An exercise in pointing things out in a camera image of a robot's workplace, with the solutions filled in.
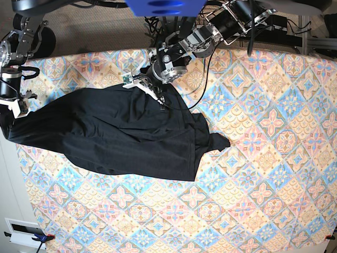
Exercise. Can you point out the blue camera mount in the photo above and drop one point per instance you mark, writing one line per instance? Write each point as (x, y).
(189, 8)

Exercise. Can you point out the black t-shirt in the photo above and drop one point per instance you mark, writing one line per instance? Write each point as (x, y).
(117, 131)

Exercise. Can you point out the patterned colourful tablecloth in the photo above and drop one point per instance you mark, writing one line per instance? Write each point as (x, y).
(273, 189)

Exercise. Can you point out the white wall vent box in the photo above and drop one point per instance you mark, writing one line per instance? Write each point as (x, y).
(23, 227)

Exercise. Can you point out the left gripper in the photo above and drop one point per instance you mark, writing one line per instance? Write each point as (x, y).
(162, 71)

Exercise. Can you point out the black round stool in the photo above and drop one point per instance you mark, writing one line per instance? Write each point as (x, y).
(47, 45)

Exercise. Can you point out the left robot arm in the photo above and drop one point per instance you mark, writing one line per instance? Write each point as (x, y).
(177, 41)

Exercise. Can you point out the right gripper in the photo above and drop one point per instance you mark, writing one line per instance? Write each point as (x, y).
(10, 88)

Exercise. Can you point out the white power strip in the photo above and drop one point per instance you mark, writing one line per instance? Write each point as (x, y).
(209, 30)

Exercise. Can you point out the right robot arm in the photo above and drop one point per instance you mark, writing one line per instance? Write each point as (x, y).
(19, 45)

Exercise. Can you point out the black clamp bottom right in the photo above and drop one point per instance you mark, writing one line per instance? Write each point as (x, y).
(330, 237)

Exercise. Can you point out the blue clamp bottom left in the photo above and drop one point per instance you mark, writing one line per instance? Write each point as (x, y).
(39, 237)

